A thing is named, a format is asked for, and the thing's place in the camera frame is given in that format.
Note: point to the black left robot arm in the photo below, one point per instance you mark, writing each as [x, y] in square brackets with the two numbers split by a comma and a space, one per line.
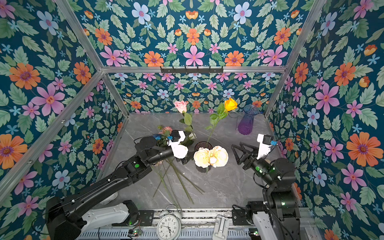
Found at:
[69, 217]

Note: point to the pink rose stem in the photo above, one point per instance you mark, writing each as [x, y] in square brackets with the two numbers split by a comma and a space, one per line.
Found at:
[181, 107]

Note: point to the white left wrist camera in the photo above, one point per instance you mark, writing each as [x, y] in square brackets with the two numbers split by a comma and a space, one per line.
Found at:
[175, 142]

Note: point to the black hook rail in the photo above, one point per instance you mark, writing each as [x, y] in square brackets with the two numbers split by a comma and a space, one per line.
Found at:
[189, 70]

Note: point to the yellow rose stem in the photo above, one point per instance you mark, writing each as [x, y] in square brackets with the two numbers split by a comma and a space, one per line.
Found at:
[222, 112]

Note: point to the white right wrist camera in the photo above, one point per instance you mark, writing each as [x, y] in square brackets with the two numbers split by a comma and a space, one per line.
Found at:
[266, 142]

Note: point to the pile of artificial flowers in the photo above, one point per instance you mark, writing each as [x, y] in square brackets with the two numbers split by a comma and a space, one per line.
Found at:
[174, 186]

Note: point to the white plastic clip bracket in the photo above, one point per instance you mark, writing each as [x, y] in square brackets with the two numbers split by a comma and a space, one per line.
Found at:
[221, 228]

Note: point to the purple ribbed glass vase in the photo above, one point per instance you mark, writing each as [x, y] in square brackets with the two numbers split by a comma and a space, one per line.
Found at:
[246, 124]

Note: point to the clear glass cup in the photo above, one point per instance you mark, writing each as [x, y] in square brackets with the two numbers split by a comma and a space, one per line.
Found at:
[235, 117]

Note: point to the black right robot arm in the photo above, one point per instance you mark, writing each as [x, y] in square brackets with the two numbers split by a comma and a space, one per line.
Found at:
[277, 216]

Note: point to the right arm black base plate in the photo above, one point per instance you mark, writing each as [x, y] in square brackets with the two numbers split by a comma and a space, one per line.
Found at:
[239, 218]

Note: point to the dark pink ribbed glass vase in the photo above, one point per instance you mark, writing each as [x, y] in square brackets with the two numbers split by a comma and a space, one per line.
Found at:
[202, 157]

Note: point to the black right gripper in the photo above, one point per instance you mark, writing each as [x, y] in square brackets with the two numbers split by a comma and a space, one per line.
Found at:
[249, 159]

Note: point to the cream double-bloom flower stem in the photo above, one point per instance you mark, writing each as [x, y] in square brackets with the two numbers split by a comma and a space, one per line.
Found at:
[220, 156]

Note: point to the white twin-bell alarm clock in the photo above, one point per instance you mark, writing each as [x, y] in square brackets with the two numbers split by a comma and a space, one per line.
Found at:
[169, 226]

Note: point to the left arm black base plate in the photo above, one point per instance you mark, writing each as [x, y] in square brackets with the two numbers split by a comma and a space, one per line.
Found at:
[143, 218]

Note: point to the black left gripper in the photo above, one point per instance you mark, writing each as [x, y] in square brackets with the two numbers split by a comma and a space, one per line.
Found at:
[190, 154]

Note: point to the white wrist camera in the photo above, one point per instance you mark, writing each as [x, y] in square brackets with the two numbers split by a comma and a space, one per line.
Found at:
[266, 142]
[175, 142]

